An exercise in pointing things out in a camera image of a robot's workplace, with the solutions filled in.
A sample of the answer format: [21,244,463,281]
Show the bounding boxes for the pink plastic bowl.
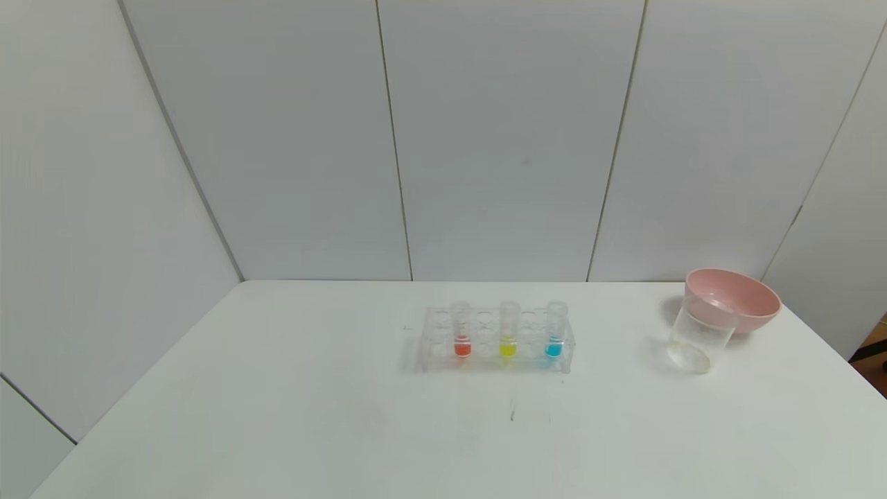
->
[685,268,783,335]

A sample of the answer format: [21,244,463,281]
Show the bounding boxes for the test tube with blue pigment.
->
[545,300,570,360]

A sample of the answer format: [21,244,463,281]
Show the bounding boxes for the black metal bar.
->
[850,338,887,363]

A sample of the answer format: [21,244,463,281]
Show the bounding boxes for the clear plastic measuring beaker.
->
[666,294,737,376]

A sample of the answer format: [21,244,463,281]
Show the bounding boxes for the clear acrylic test tube rack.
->
[420,305,577,376]

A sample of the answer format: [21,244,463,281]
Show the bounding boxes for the test tube with yellow pigment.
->
[498,300,521,360]

